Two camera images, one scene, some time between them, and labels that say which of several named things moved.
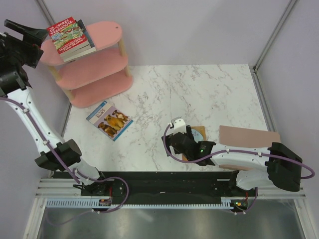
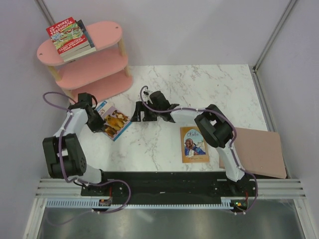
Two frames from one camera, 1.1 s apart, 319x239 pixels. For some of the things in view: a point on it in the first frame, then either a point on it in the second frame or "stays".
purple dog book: [109, 120] stays
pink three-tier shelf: [97, 76] stays
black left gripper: [36, 37] to [98, 126]
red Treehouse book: [67, 36] stays
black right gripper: [188, 133] to [140, 106]
